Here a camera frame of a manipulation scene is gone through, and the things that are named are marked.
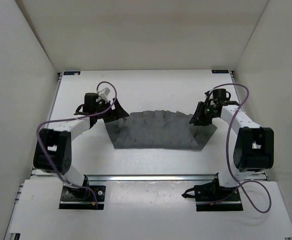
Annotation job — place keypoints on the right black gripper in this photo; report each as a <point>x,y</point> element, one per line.
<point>198,119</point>

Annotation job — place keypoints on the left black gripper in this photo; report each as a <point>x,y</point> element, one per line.
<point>118,112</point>

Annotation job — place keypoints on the grey pleated skirt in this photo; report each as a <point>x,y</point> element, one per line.
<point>159,129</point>

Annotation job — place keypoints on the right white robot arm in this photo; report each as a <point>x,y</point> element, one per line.
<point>253,150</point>

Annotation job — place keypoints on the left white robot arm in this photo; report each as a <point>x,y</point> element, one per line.
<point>53,152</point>

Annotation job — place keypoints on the right blue corner label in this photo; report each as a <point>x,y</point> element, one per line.
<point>220,71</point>

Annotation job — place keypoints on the blue corner label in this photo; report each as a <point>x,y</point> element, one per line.
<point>71,73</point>
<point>220,71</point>

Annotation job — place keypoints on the left blue corner label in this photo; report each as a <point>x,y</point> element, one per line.
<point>71,73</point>

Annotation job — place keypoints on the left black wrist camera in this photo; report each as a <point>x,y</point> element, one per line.
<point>90,103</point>

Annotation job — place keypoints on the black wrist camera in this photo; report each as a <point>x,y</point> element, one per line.
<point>221,96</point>
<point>90,103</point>

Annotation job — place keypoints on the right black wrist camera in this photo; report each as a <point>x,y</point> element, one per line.
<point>221,96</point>

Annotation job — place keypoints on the aluminium rail table front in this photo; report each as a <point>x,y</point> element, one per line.
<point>151,178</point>

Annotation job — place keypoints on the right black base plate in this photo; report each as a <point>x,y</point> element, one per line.
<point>211,197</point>

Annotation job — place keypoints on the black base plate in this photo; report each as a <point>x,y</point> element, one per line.
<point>71,200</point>
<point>211,197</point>

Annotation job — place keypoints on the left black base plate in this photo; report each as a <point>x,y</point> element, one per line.
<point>71,200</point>

